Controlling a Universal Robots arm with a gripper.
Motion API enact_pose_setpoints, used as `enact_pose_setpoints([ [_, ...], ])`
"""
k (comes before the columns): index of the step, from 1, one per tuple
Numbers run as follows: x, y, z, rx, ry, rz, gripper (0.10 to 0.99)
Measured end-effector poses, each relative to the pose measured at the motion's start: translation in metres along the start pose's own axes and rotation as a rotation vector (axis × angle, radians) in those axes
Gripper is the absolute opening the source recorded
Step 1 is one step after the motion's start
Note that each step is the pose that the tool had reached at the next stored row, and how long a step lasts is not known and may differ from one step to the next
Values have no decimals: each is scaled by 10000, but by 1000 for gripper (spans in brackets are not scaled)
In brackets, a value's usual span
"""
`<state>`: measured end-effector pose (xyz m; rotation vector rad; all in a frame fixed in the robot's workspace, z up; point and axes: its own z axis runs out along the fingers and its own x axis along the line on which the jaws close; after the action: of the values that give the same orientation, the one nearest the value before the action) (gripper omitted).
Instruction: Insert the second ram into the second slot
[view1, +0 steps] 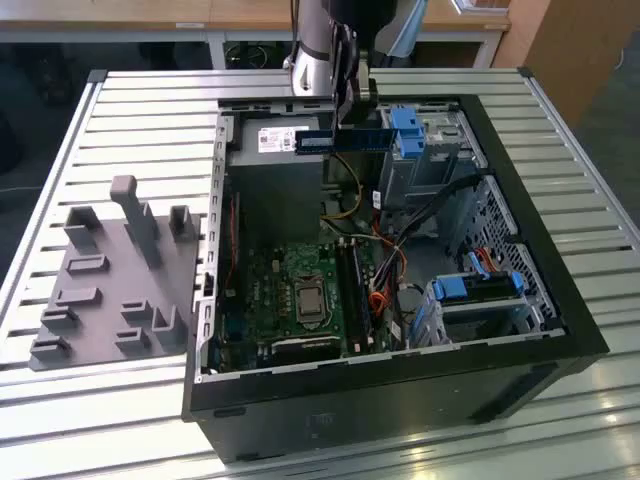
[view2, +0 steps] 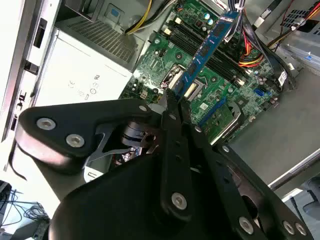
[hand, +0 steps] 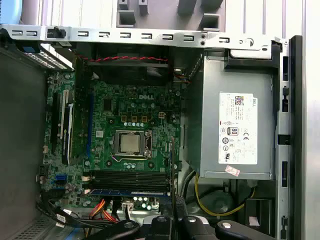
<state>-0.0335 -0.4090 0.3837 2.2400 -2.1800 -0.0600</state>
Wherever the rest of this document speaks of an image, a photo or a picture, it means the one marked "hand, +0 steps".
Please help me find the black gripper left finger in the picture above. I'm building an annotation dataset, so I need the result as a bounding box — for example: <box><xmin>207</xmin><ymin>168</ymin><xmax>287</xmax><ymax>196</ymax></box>
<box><xmin>86</xmin><ymin>196</ymin><xmax>174</xmax><ymax>240</ymax></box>

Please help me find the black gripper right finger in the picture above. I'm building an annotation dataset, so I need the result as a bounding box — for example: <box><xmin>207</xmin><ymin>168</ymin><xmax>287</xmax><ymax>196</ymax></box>
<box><xmin>174</xmin><ymin>194</ymin><xmax>276</xmax><ymax>240</ymax></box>

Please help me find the green RAM stick blue label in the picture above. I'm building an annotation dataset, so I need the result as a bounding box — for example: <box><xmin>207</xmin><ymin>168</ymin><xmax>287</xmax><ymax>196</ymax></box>
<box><xmin>86</xmin><ymin>188</ymin><xmax>172</xmax><ymax>197</ymax></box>
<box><xmin>170</xmin><ymin>135</ymin><xmax>177</xmax><ymax>221</ymax></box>

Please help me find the black RAM slot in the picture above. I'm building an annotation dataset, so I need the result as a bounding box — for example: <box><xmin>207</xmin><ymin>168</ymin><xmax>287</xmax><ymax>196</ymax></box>
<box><xmin>89</xmin><ymin>182</ymin><xmax>171</xmax><ymax>190</ymax></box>
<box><xmin>89</xmin><ymin>170</ymin><xmax>171</xmax><ymax>177</ymax></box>
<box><xmin>89</xmin><ymin>176</ymin><xmax>171</xmax><ymax>184</ymax></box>

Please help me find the blue expansion slot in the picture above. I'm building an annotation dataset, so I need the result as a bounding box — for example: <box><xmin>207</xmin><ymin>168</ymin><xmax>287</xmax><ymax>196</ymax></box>
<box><xmin>85</xmin><ymin>92</ymin><xmax>95</xmax><ymax>161</ymax></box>

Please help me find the white expansion slot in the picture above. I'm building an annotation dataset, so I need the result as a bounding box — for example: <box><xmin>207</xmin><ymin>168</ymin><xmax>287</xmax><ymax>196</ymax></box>
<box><xmin>58</xmin><ymin>89</ymin><xmax>70</xmax><ymax>140</ymax></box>

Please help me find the black housing with pink tape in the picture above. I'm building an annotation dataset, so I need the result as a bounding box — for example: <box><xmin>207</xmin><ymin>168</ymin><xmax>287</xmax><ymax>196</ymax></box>
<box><xmin>243</xmin><ymin>197</ymin><xmax>276</xmax><ymax>237</ymax></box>

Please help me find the silver CPU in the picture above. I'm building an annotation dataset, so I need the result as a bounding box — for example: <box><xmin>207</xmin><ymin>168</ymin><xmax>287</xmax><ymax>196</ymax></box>
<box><xmin>119</xmin><ymin>132</ymin><xmax>141</xmax><ymax>153</ymax></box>

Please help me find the metal CPU socket cover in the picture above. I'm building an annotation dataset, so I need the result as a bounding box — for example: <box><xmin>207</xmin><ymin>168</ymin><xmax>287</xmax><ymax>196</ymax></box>
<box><xmin>113</xmin><ymin>129</ymin><xmax>153</xmax><ymax>159</ymax></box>

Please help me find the grey power supply unit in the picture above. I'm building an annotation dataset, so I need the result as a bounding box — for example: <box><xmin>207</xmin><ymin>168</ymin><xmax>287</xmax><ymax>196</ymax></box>
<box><xmin>186</xmin><ymin>53</ymin><xmax>278</xmax><ymax>181</ymax></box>

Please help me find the green Dell motherboard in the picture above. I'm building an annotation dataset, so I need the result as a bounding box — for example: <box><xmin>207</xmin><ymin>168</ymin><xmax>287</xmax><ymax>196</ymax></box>
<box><xmin>37</xmin><ymin>71</ymin><xmax>191</xmax><ymax>218</ymax></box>

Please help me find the black graphics card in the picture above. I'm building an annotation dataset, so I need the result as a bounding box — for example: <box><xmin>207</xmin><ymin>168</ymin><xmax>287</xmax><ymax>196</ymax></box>
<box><xmin>61</xmin><ymin>101</ymin><xmax>76</xmax><ymax>166</ymax></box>

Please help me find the black case fan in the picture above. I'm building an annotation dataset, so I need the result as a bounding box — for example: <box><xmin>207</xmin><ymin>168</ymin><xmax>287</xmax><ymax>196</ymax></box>
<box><xmin>74</xmin><ymin>42</ymin><xmax>175</xmax><ymax>87</ymax></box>

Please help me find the black PC case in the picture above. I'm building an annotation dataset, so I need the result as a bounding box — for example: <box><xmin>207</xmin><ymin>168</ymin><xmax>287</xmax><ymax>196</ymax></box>
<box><xmin>0</xmin><ymin>24</ymin><xmax>305</xmax><ymax>240</ymax></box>

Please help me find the grey parts rack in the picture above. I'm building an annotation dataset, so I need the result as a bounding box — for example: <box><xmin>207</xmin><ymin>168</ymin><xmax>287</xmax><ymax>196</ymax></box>
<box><xmin>115</xmin><ymin>0</ymin><xmax>226</xmax><ymax>33</ymax></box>

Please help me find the black case latch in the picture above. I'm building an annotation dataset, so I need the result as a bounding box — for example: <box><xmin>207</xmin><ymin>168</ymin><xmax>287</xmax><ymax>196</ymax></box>
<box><xmin>46</xmin><ymin>26</ymin><xmax>67</xmax><ymax>39</ymax></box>

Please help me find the yellow wire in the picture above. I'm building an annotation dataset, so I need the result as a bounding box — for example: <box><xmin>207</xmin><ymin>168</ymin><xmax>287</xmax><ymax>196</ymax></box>
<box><xmin>194</xmin><ymin>172</ymin><xmax>256</xmax><ymax>218</ymax></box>

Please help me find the white wire connector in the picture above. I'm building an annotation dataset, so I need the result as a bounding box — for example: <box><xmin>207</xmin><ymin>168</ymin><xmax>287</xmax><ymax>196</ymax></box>
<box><xmin>121</xmin><ymin>199</ymin><xmax>134</xmax><ymax>221</ymax></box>

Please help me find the orange red wire bundle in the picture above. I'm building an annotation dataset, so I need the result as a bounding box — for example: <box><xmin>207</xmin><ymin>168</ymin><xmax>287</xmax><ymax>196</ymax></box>
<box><xmin>89</xmin><ymin>198</ymin><xmax>119</xmax><ymax>224</ymax></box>

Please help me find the thin wire locking lever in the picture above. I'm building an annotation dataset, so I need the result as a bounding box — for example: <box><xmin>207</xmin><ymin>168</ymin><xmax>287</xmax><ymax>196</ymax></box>
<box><xmin>111</xmin><ymin>153</ymin><xmax>150</xmax><ymax>162</ymax></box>

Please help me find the thin black cable bundle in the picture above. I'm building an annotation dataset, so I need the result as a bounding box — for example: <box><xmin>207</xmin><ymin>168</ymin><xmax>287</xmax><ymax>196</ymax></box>
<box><xmin>34</xmin><ymin>191</ymin><xmax>121</xmax><ymax>230</ymax></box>

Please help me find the red black twisted wire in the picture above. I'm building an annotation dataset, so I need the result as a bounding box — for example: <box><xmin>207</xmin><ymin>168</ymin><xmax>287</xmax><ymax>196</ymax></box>
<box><xmin>76</xmin><ymin>55</ymin><xmax>193</xmax><ymax>86</ymax></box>

